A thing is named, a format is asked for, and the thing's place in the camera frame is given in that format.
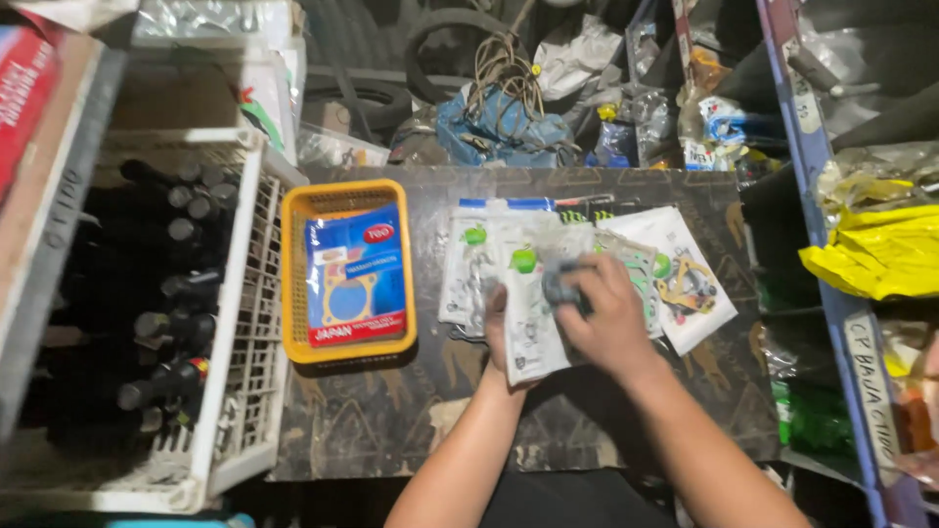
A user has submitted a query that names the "person's left hand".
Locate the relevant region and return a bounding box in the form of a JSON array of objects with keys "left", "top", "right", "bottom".
[{"left": 483, "top": 285, "right": 542, "bottom": 391}]

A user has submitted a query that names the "person's right hand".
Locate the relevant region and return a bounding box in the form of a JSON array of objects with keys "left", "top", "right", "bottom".
[{"left": 552, "top": 253, "right": 663, "bottom": 385}]

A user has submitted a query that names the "grey round part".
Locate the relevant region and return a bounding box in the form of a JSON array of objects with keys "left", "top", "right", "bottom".
[{"left": 541, "top": 257, "right": 589, "bottom": 310}]

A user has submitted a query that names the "white green-apple gasket packet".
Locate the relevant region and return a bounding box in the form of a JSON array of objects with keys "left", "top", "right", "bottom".
[{"left": 487, "top": 219, "right": 597, "bottom": 387}]

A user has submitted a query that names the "clear packet with green gasket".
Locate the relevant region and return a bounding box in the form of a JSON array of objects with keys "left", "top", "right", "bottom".
[{"left": 593, "top": 230, "right": 664, "bottom": 340}]

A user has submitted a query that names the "black packet with green marks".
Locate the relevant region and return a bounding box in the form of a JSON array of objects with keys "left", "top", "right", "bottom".
[{"left": 553, "top": 194, "right": 619, "bottom": 225}]

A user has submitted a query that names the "large white gasket packet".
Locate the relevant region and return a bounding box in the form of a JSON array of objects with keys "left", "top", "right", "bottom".
[{"left": 597, "top": 206, "right": 739, "bottom": 357}]

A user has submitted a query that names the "blue-topped clear packet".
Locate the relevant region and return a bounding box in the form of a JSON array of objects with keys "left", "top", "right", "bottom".
[{"left": 458, "top": 197, "right": 557, "bottom": 215}]

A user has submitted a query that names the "blue and red gasket packet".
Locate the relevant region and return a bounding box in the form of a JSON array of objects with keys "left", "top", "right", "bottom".
[{"left": 304, "top": 203, "right": 409, "bottom": 349}]

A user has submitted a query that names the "blue plastic bag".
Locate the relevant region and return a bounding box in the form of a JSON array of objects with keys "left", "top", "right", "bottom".
[{"left": 436, "top": 87, "right": 582, "bottom": 169}]

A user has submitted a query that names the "heap of plastic-wrapped parts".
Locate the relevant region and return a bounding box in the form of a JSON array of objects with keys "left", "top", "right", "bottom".
[{"left": 534, "top": 0, "right": 782, "bottom": 174}]

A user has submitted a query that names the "yellow plastic basket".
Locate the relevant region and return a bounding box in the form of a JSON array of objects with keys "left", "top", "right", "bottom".
[{"left": 280, "top": 179, "right": 418, "bottom": 366}]

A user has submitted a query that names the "person's black clothing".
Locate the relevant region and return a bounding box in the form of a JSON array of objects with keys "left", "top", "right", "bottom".
[{"left": 478, "top": 468, "right": 679, "bottom": 528}]

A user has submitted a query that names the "clear plastic bag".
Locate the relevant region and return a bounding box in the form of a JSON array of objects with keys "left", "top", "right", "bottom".
[{"left": 296, "top": 123, "right": 391, "bottom": 169}]

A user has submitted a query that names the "blue metal shelf rack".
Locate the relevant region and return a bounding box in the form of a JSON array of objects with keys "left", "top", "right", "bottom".
[{"left": 741, "top": 0, "right": 939, "bottom": 528}]

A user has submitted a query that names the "white plastic crate of black parts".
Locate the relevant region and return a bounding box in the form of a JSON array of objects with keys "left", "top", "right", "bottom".
[{"left": 0, "top": 128, "right": 311, "bottom": 516}]

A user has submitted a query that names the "black rubber tyre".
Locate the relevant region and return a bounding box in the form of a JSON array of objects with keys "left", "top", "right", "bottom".
[{"left": 405, "top": 7, "right": 526, "bottom": 105}]

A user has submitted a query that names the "yellow plastic bag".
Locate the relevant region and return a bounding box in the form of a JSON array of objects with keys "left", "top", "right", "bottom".
[{"left": 798, "top": 204, "right": 939, "bottom": 302}]

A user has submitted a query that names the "open brown cardboard box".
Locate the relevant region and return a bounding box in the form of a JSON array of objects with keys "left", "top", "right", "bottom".
[{"left": 109, "top": 35, "right": 308, "bottom": 167}]

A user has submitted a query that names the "red cardboard box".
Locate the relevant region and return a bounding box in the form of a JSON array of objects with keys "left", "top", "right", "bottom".
[{"left": 0, "top": 22, "right": 66, "bottom": 200}]

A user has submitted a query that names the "bundle of brown cord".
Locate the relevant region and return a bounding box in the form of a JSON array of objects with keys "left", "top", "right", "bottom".
[{"left": 464, "top": 31, "right": 547, "bottom": 123}]

